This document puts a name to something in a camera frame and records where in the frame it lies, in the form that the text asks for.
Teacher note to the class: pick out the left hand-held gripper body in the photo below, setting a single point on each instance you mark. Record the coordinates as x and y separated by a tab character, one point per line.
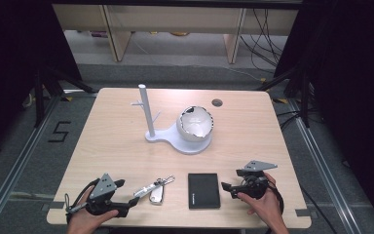
103	188

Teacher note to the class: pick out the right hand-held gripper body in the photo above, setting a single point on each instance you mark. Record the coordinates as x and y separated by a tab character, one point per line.
254	187

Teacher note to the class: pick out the silver key bunch with carabiner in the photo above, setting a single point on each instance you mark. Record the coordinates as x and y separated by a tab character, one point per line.
156	195

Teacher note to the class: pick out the person's right hand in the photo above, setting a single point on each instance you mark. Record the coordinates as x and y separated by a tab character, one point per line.
269	204

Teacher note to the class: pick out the person's left hand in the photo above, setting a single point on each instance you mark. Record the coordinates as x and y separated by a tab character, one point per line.
87	222

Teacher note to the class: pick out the black rectangular box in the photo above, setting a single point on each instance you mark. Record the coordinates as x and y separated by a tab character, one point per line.
204	191

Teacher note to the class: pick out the grey tape strip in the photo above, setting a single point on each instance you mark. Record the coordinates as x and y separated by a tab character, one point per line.
56	205
303	212

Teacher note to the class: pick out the white key stand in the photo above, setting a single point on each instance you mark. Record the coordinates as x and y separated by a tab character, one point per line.
147	112

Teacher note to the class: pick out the black metal stand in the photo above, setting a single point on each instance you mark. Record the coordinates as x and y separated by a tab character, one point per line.
303	97
40	97

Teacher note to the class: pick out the black curtain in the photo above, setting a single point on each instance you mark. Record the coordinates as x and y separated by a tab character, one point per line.
13	65
354	81

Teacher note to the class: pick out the light wooden desk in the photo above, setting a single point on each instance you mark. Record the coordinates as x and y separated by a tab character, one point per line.
175	19

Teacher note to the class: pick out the aluminium floor rail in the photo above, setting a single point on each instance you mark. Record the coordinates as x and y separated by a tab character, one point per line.
19	162
334	182

